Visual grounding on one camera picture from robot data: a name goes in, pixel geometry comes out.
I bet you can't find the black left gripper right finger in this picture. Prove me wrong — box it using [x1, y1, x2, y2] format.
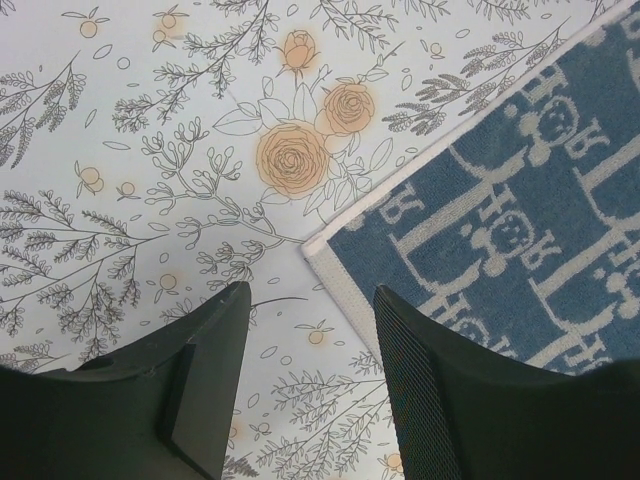
[374, 286, 639, 479]

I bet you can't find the blue patterned towel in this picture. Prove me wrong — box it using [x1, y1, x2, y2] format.
[303, 1, 639, 374]

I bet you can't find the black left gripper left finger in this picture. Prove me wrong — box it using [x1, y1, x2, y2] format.
[1, 282, 250, 479]

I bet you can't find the floral table mat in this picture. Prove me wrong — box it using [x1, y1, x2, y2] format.
[1, 1, 610, 479]

